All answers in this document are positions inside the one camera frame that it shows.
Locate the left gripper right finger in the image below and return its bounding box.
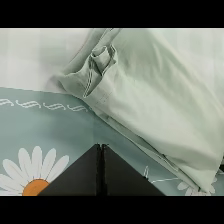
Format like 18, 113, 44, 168
100, 143, 166, 197

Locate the pale green shirt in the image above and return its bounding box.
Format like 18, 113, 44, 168
54, 27, 224, 195

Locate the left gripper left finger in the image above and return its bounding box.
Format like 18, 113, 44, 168
37, 143, 102, 197

